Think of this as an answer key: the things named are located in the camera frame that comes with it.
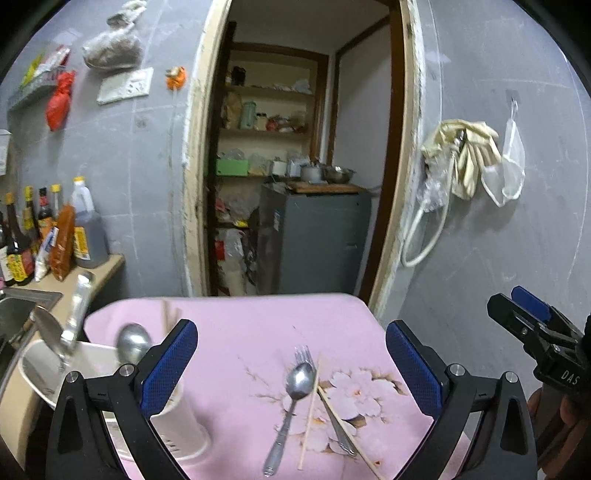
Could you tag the steel bowl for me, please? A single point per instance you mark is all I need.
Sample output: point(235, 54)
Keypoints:
point(338, 174)

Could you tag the red plastic bag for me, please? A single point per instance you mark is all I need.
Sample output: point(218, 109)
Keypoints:
point(59, 104)

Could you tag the white mesh bag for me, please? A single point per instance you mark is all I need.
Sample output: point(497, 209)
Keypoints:
point(504, 181)

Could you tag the steel fork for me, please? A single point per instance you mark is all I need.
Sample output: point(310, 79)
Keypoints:
point(344, 440)

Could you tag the cream rubber gloves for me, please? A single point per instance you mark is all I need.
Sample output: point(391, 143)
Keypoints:
point(477, 151)

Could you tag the white wall socket panel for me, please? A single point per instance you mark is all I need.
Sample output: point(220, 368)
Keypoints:
point(126, 85)

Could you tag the clear bag of dried goods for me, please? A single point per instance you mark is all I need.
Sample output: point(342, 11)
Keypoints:
point(119, 47)

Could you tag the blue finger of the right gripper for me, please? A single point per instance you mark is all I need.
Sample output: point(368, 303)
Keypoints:
point(531, 304)

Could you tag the steel kitchen sink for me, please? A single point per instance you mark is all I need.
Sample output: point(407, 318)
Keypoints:
point(15, 308)

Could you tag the orange sauce pouch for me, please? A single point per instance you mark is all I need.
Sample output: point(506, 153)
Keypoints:
point(62, 247)

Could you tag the grey cabinet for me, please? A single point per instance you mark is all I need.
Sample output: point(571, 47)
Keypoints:
point(310, 243)

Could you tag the dark soy sauce bottle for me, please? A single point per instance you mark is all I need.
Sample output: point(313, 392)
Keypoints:
point(19, 251)

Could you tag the large dark vinegar jug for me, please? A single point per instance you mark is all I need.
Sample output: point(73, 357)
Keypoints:
point(90, 246)

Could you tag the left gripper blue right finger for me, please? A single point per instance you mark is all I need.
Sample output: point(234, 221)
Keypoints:
point(423, 371)

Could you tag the orange plug adapter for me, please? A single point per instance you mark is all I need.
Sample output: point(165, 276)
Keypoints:
point(175, 78)

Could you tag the person's right hand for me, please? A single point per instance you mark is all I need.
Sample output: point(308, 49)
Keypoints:
point(559, 426)

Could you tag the pink floral table cloth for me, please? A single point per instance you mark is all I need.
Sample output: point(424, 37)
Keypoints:
point(235, 382)

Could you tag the green box on shelf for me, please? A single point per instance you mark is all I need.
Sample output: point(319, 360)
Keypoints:
point(228, 167)

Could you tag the grey wall spice rack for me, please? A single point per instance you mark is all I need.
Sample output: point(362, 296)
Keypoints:
point(43, 84)

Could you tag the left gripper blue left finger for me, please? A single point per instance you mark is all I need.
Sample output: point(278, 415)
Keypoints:
point(161, 367)

